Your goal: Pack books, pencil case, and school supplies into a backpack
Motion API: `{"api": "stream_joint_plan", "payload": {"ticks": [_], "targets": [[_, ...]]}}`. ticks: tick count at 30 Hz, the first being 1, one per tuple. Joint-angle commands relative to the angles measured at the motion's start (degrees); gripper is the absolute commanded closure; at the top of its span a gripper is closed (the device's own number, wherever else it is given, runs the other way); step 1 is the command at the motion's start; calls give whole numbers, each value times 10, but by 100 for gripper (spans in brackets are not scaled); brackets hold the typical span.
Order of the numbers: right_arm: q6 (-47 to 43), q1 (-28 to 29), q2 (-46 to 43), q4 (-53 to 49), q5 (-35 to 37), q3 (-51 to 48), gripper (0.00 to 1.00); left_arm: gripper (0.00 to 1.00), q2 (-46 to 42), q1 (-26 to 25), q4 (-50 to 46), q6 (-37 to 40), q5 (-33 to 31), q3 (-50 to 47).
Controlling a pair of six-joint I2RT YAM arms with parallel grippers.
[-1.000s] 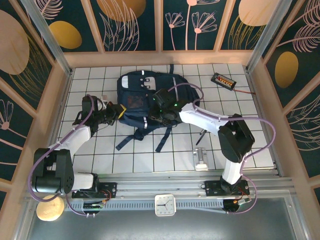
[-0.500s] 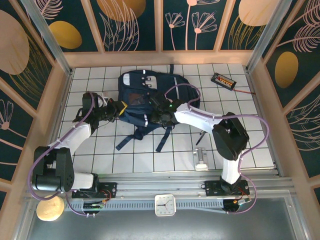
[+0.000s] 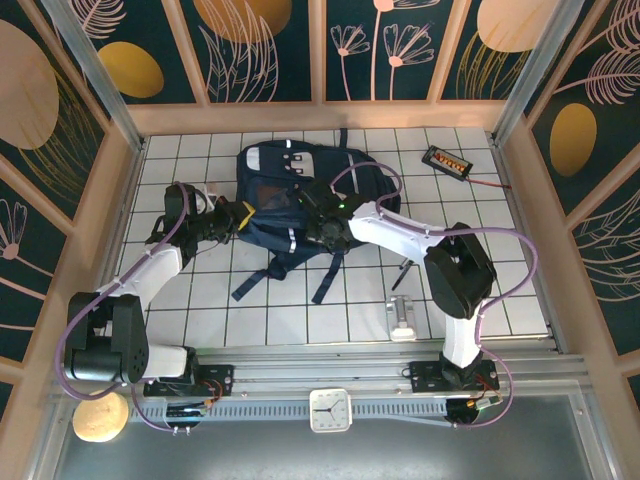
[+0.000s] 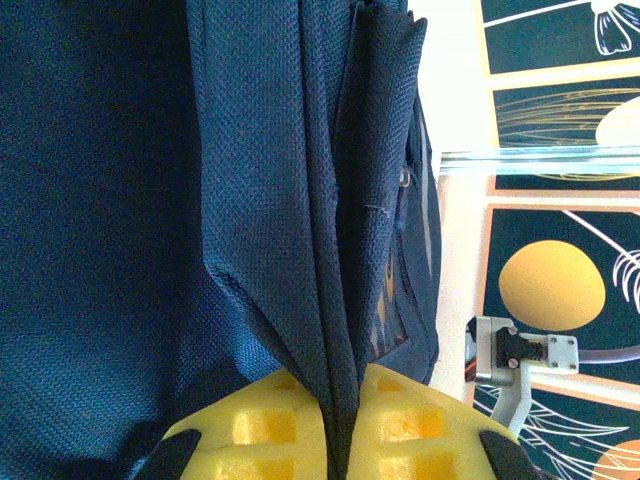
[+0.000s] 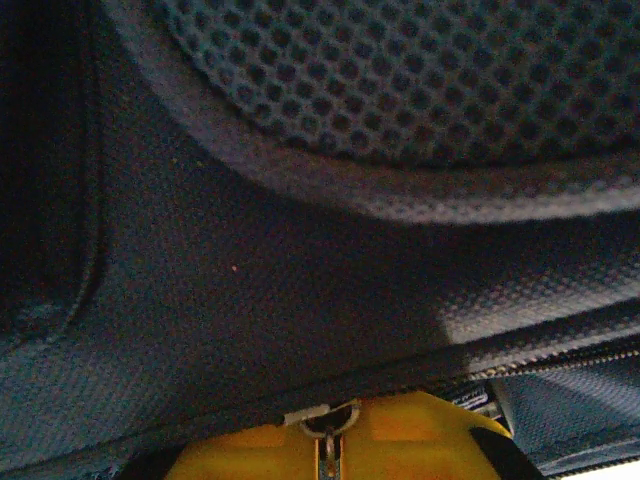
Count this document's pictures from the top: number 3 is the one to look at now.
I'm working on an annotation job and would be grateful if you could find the white square clock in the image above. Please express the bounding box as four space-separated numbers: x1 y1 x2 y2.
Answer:
308 388 355 433

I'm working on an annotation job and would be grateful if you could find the black device orange display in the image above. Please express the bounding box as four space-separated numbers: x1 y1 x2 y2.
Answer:
421 145 474 180

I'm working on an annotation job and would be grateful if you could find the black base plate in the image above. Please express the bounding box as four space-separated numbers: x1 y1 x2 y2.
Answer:
143 363 235 399
409 360 500 394

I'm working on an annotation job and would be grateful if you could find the round yellow sponge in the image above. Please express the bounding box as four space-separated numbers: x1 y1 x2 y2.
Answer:
72 389 130 443

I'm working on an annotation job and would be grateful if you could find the thin red cable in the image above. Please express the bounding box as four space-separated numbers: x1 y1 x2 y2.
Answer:
467 175 512 190

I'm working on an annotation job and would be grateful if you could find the navy blue backpack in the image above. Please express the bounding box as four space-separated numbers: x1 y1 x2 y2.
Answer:
231 128 404 305

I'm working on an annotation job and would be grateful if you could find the aluminium mounting rail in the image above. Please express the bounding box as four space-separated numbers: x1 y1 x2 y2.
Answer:
49 352 589 396

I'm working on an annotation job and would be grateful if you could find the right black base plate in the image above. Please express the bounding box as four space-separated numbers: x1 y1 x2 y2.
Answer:
409 360 500 394

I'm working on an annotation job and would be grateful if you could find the left controller circuit board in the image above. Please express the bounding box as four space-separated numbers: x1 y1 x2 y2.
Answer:
166 399 214 419

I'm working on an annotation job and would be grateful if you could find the black pen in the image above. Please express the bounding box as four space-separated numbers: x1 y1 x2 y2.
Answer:
392 259 414 292

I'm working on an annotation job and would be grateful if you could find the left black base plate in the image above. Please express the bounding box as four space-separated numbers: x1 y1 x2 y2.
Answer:
143 363 235 399

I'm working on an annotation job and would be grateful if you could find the aluminium frame post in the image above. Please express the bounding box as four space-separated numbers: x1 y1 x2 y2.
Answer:
492 0 586 146
42 0 146 151

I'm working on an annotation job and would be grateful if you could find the grey slotted cable duct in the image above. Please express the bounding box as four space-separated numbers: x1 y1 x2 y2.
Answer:
128 399 451 424

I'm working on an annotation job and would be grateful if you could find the controller circuit board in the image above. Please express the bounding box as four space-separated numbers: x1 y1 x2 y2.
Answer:
464 394 503 411
166 399 214 419

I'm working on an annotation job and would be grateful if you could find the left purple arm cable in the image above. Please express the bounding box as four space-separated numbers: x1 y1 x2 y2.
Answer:
58 183 201 434

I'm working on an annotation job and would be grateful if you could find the right controller circuit board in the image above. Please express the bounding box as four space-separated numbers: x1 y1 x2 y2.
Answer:
464 394 503 411

